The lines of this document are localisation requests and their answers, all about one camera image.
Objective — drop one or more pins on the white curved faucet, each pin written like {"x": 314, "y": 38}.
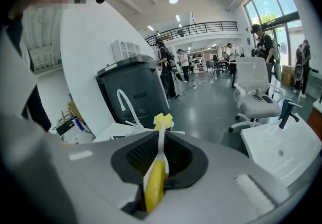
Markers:
{"x": 128, "y": 103}

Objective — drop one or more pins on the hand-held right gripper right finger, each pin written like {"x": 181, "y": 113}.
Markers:
{"x": 226, "y": 192}

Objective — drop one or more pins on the blue bottle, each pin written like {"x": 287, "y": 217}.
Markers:
{"x": 80, "y": 124}

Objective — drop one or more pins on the black smartphone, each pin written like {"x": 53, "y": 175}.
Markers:
{"x": 267, "y": 99}
{"x": 257, "y": 98}

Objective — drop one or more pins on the cardboard box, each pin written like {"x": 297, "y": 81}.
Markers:
{"x": 288, "y": 75}

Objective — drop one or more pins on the large black machine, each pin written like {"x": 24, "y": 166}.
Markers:
{"x": 130, "y": 87}

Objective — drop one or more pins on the black balcony railing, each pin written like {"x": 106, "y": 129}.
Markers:
{"x": 196, "y": 29}

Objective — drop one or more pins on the clear water bottle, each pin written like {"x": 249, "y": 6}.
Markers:
{"x": 252, "y": 91}

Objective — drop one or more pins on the yellow sponge brush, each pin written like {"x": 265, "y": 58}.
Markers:
{"x": 156, "y": 185}

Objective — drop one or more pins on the white mesh office chair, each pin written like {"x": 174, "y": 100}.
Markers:
{"x": 254, "y": 74}

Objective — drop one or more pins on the white sink basin black faucet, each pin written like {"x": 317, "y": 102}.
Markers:
{"x": 276, "y": 147}

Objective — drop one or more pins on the round ceiling lamp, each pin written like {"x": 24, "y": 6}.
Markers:
{"x": 173, "y": 0}

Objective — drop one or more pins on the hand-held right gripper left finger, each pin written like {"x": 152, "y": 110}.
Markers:
{"x": 63, "y": 180}

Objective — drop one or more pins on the large glass window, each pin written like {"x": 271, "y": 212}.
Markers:
{"x": 274, "y": 6}

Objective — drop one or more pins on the brown wooden cabinet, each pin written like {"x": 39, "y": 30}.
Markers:
{"x": 315, "y": 124}

